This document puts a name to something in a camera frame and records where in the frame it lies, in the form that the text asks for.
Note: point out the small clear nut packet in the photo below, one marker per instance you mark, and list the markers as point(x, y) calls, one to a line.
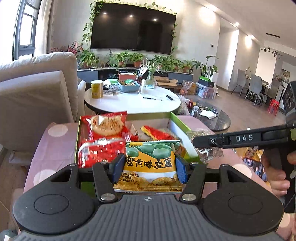
point(205, 154)

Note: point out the wall mounted black television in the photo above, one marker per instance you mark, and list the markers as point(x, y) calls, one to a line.
point(128, 27)

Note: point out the pink polka dot tablecloth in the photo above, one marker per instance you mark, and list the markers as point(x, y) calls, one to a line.
point(57, 146)

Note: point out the person's right hand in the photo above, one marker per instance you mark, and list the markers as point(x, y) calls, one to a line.
point(276, 178)

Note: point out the blue snack tray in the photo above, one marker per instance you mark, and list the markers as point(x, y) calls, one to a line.
point(129, 86)

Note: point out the smartphone showing video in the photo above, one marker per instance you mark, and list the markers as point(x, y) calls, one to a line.
point(257, 167)

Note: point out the grey dining chair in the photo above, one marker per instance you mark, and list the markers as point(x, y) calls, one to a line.
point(255, 88)

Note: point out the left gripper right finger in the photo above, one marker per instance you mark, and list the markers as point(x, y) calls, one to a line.
point(192, 175)

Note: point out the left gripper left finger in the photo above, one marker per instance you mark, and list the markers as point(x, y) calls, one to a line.
point(105, 176)

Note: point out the dark marble round table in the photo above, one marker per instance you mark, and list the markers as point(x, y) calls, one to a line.
point(220, 123)

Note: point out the green yellow bean snack bag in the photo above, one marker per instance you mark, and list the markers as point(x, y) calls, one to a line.
point(150, 167)

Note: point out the beige sofa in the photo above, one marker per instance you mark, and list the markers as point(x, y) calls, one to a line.
point(36, 92)

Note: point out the dark tv console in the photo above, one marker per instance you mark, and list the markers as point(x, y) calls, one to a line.
point(88, 75)

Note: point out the open cardboard box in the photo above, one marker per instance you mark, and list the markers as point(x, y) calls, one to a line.
point(164, 82)

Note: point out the white oval coffee table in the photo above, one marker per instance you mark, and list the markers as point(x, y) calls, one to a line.
point(156, 100)

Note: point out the red yellow striped snack bag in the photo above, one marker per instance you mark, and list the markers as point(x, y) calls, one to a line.
point(157, 135)

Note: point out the green cardboard box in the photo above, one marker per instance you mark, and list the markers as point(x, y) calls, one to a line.
point(105, 150)

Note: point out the red stool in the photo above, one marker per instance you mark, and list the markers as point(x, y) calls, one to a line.
point(273, 107)

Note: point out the yellow canister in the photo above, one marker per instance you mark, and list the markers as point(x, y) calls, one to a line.
point(97, 89)

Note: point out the red round-cracker snack bag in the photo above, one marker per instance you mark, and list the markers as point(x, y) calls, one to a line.
point(109, 125)

